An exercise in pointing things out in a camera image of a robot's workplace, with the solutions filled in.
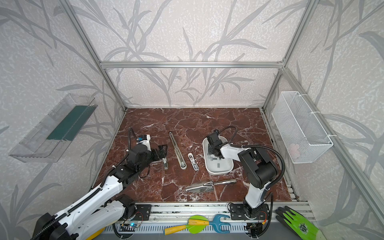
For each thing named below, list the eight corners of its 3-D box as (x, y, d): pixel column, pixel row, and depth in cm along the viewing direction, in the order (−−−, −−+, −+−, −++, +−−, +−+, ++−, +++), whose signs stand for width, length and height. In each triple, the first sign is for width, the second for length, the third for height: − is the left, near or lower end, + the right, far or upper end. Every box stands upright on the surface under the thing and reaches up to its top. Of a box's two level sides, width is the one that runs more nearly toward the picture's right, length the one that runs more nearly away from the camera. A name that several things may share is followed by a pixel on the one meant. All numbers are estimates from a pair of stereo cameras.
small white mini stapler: (195, 172, 89) (195, 170, 87) (187, 155, 96) (187, 153, 94) (199, 169, 90) (199, 167, 88) (191, 153, 97) (191, 151, 95)
